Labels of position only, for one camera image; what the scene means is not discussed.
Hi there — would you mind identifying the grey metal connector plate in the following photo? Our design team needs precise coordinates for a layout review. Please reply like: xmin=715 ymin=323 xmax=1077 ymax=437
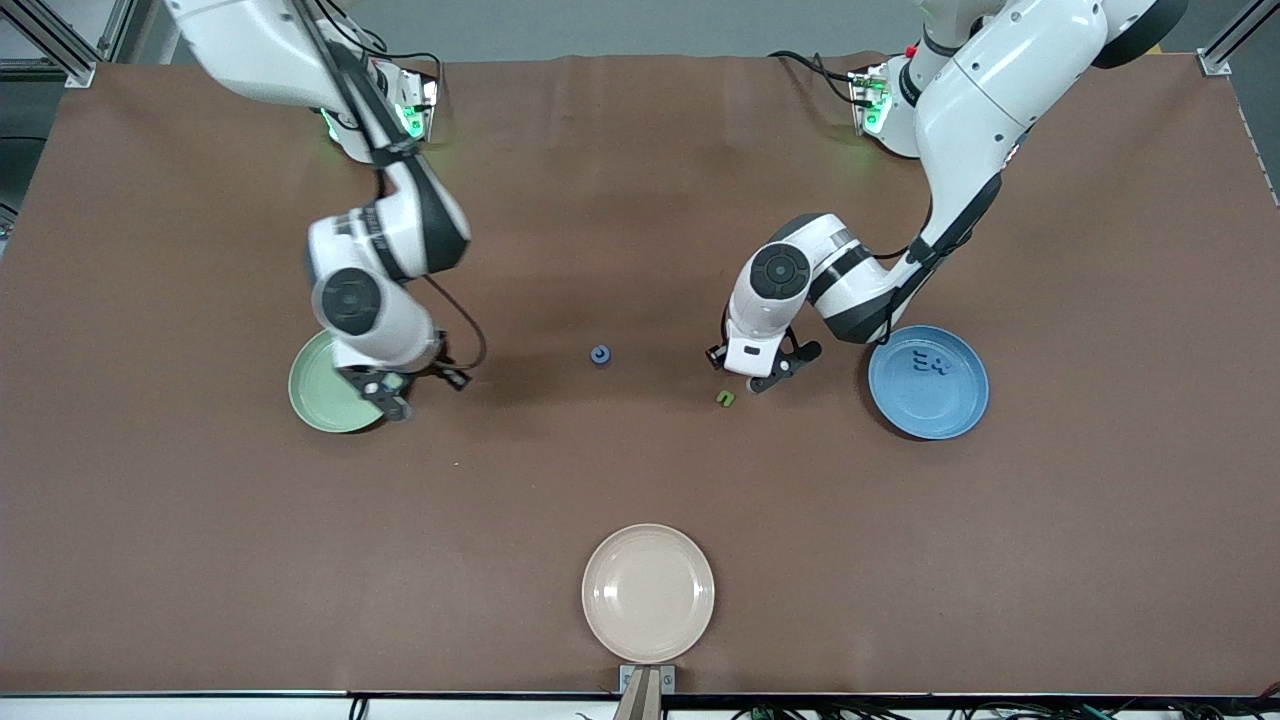
xmin=848 ymin=62 xmax=893 ymax=136
xmin=395 ymin=65 xmax=442 ymax=143

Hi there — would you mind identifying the large table cover sheet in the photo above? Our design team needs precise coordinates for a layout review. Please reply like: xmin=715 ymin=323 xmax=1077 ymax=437
xmin=0 ymin=52 xmax=1280 ymax=696

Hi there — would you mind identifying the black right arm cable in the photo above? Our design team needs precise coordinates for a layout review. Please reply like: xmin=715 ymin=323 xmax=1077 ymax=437
xmin=290 ymin=0 xmax=489 ymax=373

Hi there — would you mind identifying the light green plate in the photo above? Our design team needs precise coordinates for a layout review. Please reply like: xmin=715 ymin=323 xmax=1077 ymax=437
xmin=288 ymin=328 xmax=405 ymax=434

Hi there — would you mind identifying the aluminium frame profile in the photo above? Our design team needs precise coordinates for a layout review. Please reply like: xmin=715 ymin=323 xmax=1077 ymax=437
xmin=1196 ymin=0 xmax=1280 ymax=76
xmin=0 ymin=0 xmax=136 ymax=89

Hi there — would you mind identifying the blue plate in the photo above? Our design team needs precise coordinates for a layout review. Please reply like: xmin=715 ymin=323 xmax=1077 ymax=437
xmin=867 ymin=325 xmax=990 ymax=441

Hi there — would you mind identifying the black arm base cable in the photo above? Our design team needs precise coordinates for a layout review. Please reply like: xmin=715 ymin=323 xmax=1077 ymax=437
xmin=350 ymin=30 xmax=444 ymax=86
xmin=768 ymin=48 xmax=871 ymax=106

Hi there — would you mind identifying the beige plate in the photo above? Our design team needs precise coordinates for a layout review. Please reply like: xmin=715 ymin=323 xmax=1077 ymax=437
xmin=581 ymin=523 xmax=716 ymax=664

